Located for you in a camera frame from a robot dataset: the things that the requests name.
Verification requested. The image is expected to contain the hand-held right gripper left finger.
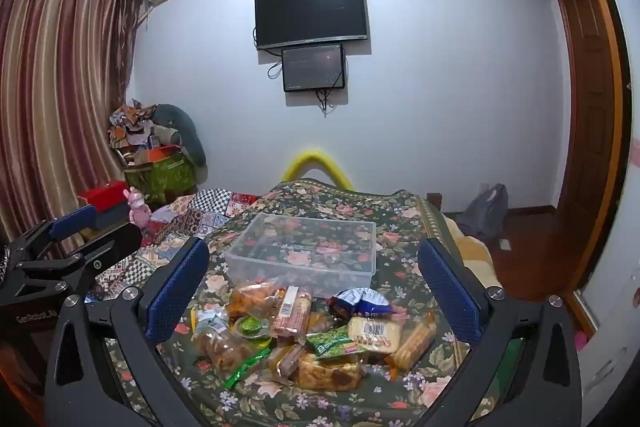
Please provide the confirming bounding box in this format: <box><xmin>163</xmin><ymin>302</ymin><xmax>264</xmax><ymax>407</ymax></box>
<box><xmin>44</xmin><ymin>236</ymin><xmax>211</xmax><ymax>427</ymax></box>

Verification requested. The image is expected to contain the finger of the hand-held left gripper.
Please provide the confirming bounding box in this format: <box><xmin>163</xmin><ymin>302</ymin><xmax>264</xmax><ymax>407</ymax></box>
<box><xmin>16</xmin><ymin>222</ymin><xmax>144</xmax><ymax>297</ymax></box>
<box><xmin>10</xmin><ymin>204</ymin><xmax>98</xmax><ymax>259</ymax></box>

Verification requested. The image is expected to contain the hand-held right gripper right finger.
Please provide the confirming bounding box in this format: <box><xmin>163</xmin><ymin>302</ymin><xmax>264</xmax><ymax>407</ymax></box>
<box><xmin>417</xmin><ymin>237</ymin><xmax>583</xmax><ymax>427</ymax></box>

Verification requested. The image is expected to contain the golden biscuit packet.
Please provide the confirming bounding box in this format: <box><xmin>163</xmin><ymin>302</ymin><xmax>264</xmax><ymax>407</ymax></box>
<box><xmin>385</xmin><ymin>312</ymin><xmax>437</xmax><ymax>370</ymax></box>

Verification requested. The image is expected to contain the clear plastic container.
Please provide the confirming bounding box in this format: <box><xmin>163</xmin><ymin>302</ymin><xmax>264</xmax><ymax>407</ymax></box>
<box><xmin>224</xmin><ymin>213</ymin><xmax>377</xmax><ymax>299</ymax></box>

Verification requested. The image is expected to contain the pink striped cracker packet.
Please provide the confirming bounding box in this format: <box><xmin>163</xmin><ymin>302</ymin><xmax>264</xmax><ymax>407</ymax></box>
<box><xmin>270</xmin><ymin>285</ymin><xmax>313</xmax><ymax>339</ymax></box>

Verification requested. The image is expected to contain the red box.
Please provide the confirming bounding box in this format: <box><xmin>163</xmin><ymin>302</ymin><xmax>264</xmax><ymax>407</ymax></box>
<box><xmin>77</xmin><ymin>180</ymin><xmax>127</xmax><ymax>210</ymax></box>

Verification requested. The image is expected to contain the pink plush toy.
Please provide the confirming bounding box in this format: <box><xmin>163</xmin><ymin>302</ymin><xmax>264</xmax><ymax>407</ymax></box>
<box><xmin>123</xmin><ymin>187</ymin><xmax>151</xmax><ymax>227</ymax></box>

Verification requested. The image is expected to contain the yellow blanket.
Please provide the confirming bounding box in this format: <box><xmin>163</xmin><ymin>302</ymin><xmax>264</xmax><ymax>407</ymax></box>
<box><xmin>445</xmin><ymin>217</ymin><xmax>501</xmax><ymax>288</ymax></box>

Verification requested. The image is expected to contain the clear cookie packet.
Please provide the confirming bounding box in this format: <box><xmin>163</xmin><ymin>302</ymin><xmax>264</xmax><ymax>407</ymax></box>
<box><xmin>192</xmin><ymin>307</ymin><xmax>258</xmax><ymax>375</ymax></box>

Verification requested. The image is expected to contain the orange chips packet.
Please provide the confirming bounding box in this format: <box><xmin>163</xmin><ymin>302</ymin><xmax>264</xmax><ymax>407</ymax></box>
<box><xmin>227</xmin><ymin>279</ymin><xmax>283</xmax><ymax>320</ymax></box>

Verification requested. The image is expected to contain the green jelly cup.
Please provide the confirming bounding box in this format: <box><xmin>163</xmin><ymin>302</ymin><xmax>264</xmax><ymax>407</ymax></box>
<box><xmin>234</xmin><ymin>314</ymin><xmax>273</xmax><ymax>339</ymax></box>

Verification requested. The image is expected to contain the blue snack packet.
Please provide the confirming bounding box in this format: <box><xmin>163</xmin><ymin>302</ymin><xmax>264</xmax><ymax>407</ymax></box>
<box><xmin>327</xmin><ymin>288</ymin><xmax>393</xmax><ymax>320</ymax></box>

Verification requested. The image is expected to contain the pale yellow snack packet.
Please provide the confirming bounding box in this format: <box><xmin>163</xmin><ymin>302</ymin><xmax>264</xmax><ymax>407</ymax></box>
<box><xmin>346</xmin><ymin>314</ymin><xmax>403</xmax><ymax>355</ymax></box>

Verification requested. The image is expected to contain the patchwork quilt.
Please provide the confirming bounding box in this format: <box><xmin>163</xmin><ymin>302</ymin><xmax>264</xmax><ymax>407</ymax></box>
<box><xmin>95</xmin><ymin>187</ymin><xmax>261</xmax><ymax>298</ymax></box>

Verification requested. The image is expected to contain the grey backpack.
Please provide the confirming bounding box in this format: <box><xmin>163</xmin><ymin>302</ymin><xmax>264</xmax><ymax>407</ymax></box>
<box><xmin>456</xmin><ymin>183</ymin><xmax>510</xmax><ymax>244</ymax></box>

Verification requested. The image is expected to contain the orange box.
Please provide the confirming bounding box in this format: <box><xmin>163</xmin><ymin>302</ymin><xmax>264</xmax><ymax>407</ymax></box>
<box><xmin>135</xmin><ymin>146</ymin><xmax>186</xmax><ymax>165</ymax></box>

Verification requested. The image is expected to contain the green candy stick packet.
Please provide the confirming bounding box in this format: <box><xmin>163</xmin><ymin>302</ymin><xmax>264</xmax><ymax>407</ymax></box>
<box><xmin>223</xmin><ymin>347</ymin><xmax>272</xmax><ymax>390</ymax></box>

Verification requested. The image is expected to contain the pile of patterned cloth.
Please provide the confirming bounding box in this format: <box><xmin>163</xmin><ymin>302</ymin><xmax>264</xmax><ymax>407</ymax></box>
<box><xmin>109</xmin><ymin>99</ymin><xmax>161</xmax><ymax>158</ymax></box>

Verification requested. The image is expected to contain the small orange wrapped snack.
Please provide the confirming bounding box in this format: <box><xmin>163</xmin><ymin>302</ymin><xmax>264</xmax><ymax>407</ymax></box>
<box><xmin>265</xmin><ymin>342</ymin><xmax>306</xmax><ymax>378</ymax></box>

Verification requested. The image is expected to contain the green snack packet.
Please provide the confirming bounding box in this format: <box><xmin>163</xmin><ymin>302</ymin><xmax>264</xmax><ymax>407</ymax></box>
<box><xmin>305</xmin><ymin>326</ymin><xmax>368</xmax><ymax>360</ymax></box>

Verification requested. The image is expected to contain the grey plush pillow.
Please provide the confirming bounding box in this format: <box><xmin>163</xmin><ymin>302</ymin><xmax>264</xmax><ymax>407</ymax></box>
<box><xmin>152</xmin><ymin>104</ymin><xmax>207</xmax><ymax>168</ymax></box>

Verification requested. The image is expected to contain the striped brown curtain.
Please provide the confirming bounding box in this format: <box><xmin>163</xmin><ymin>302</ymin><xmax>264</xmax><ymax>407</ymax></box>
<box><xmin>0</xmin><ymin>0</ymin><xmax>146</xmax><ymax>248</ymax></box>

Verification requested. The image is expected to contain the brown yellow cake packet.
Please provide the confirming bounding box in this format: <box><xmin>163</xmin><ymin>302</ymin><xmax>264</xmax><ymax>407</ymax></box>
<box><xmin>295</xmin><ymin>352</ymin><xmax>366</xmax><ymax>390</ymax></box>

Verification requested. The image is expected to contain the floral blanket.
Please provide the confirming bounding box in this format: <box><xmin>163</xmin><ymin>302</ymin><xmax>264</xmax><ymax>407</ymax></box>
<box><xmin>100</xmin><ymin>179</ymin><xmax>501</xmax><ymax>427</ymax></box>

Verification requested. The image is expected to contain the yellow foam tube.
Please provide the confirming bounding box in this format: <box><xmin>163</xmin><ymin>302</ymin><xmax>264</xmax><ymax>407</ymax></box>
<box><xmin>281</xmin><ymin>149</ymin><xmax>355</xmax><ymax>188</ymax></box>

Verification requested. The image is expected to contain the brown wooden door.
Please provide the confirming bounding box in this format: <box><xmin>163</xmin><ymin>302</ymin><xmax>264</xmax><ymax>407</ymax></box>
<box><xmin>552</xmin><ymin>0</ymin><xmax>632</xmax><ymax>293</ymax></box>

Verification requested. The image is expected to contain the small black monitor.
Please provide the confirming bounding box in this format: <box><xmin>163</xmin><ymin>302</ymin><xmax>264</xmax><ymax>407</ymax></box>
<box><xmin>281</xmin><ymin>43</ymin><xmax>347</xmax><ymax>93</ymax></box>

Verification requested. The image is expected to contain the large black television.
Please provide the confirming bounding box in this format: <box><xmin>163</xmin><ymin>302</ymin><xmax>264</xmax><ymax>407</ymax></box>
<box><xmin>254</xmin><ymin>0</ymin><xmax>370</xmax><ymax>51</ymax></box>

